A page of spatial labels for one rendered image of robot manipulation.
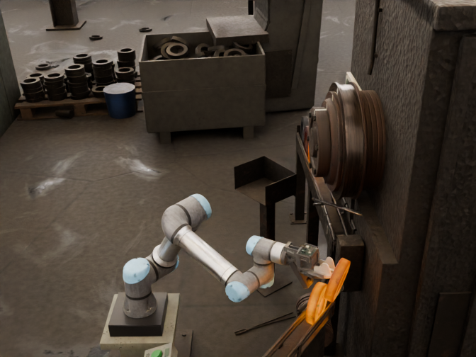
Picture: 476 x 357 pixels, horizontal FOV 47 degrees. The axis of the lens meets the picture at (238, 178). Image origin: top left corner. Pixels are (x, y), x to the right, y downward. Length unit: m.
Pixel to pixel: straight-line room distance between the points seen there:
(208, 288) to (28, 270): 1.11
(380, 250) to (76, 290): 1.90
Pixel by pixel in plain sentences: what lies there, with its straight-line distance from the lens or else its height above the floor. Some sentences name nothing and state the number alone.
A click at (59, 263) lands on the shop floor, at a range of 3.59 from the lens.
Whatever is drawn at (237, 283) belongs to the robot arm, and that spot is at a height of 0.81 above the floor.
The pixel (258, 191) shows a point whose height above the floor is 0.60.
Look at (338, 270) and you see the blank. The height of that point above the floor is 0.92.
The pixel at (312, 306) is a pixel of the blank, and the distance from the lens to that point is 2.00.
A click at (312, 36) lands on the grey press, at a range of 5.16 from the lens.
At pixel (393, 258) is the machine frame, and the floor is 0.87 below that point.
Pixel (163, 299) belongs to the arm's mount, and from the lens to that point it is 2.64.
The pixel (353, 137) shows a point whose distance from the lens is 2.05.
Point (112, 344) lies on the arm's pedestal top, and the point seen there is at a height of 0.29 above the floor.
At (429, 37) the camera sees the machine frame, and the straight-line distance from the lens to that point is 1.69.
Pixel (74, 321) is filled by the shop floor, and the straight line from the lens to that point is 3.17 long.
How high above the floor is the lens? 2.10
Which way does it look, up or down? 30 degrees down
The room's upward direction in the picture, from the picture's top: 2 degrees counter-clockwise
